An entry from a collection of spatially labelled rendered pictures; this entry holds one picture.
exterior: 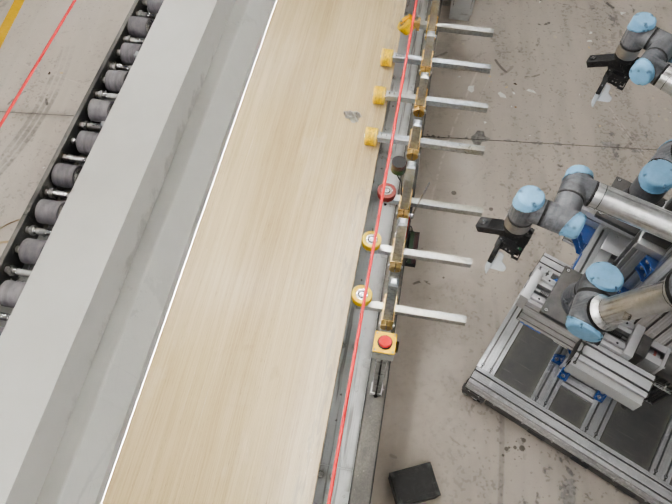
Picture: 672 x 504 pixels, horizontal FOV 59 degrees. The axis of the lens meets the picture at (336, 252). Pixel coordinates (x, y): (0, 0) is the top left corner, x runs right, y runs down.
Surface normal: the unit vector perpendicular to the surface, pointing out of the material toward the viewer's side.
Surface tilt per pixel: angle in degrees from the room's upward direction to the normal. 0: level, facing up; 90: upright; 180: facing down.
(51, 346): 0
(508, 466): 0
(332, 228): 0
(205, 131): 61
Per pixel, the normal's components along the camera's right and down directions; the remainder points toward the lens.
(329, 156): -0.01, -0.49
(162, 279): 0.85, -0.11
